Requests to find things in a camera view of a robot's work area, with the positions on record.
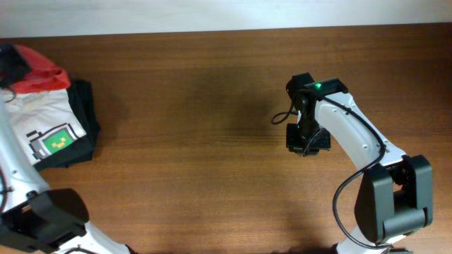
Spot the orange printed t-shirt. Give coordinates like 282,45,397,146
2,44,71,94

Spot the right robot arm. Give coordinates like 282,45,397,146
286,73,433,253

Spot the white folded pixel-print t-shirt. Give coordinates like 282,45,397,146
6,89,86,165

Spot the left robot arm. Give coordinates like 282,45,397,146
1,43,131,253

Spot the black folded garment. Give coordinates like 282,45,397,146
35,79,101,171

